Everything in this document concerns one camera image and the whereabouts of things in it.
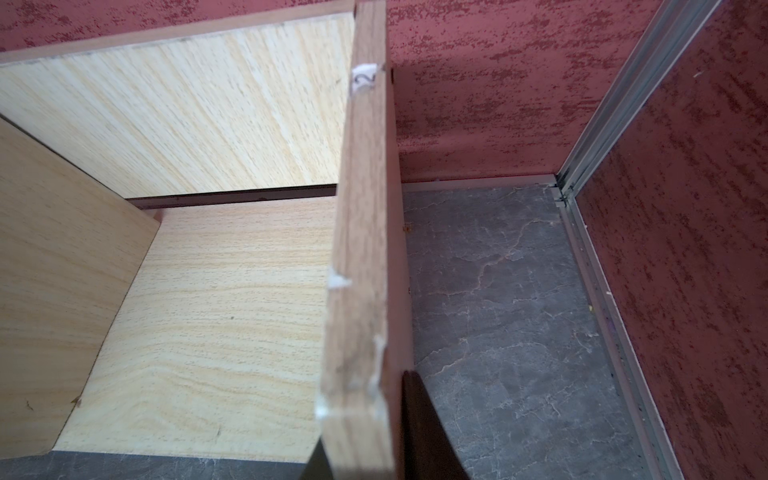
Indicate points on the right corner aluminium post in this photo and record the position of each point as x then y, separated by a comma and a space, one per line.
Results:
672, 28

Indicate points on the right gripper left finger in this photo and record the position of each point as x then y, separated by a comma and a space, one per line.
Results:
317, 467

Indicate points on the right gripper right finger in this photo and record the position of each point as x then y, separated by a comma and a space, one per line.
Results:
428, 453

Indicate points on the light wooden bookshelf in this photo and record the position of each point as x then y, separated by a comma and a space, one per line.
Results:
202, 245

